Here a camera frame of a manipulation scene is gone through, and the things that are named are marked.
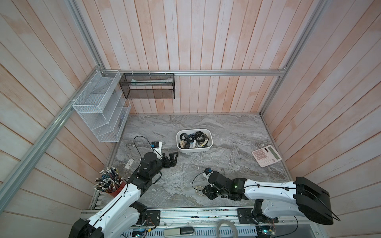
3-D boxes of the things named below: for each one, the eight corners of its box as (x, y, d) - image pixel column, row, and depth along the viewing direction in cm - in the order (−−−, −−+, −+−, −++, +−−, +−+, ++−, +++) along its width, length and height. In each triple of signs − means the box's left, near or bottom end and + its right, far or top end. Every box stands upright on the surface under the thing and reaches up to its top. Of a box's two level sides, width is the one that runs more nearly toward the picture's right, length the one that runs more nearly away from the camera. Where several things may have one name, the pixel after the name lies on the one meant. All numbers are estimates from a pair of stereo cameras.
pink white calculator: (261, 167, 93) (264, 165, 90) (251, 153, 100) (253, 150, 96) (279, 160, 96) (282, 158, 93) (268, 147, 103) (271, 144, 100)
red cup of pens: (108, 199, 82) (91, 189, 67) (114, 180, 88) (100, 167, 73) (128, 199, 82) (114, 189, 67) (132, 180, 88) (121, 167, 73)
